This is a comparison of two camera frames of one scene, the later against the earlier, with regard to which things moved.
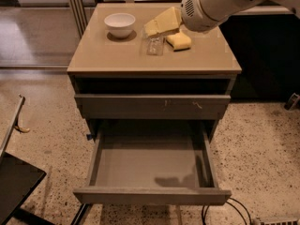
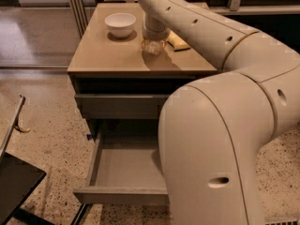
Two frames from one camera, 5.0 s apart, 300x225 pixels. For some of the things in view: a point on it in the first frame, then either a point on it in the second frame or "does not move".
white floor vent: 278,221 does not move
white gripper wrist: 194,15 → 155,34
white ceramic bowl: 120,24 does not move
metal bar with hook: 14,125 does not move
